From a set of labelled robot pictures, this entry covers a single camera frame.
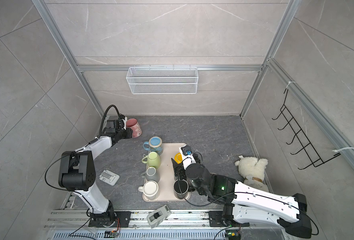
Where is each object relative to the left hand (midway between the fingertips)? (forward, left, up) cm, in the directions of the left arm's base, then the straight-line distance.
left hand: (131, 127), depth 97 cm
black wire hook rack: (-36, -87, +21) cm, 96 cm away
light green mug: (-23, -16, -3) cm, 29 cm away
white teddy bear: (-31, -72, -3) cm, 79 cm away
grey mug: (-32, -16, -2) cm, 36 cm away
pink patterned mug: (+4, 0, 0) cm, 4 cm away
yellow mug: (-22, -31, -3) cm, 38 cm away
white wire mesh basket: (+27, -21, +17) cm, 38 cm away
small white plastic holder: (-29, +10, -10) cm, 33 cm away
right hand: (-31, -31, +15) cm, 46 cm away
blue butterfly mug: (-13, -16, -2) cm, 21 cm away
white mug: (-39, -15, -5) cm, 42 cm away
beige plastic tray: (-32, -23, -14) cm, 42 cm away
